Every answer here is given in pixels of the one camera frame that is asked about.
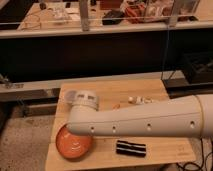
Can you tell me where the small white toy figure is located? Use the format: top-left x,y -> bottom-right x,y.
128,96 -> 154,105

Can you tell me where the clear plastic cup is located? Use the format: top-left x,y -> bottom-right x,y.
63,90 -> 76,104

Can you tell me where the orange carrot toy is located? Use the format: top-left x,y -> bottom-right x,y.
113,104 -> 120,109

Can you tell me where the orange ceramic bowl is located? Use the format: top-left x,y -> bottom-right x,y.
55,125 -> 93,159

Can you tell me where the black bag on bench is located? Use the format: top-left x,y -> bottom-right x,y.
102,10 -> 124,25

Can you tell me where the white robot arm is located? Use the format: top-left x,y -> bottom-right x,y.
66,90 -> 213,138

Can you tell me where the black crate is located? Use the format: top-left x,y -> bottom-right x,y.
181,51 -> 213,83

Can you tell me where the red orange cloth bundle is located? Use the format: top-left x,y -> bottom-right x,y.
125,4 -> 146,24

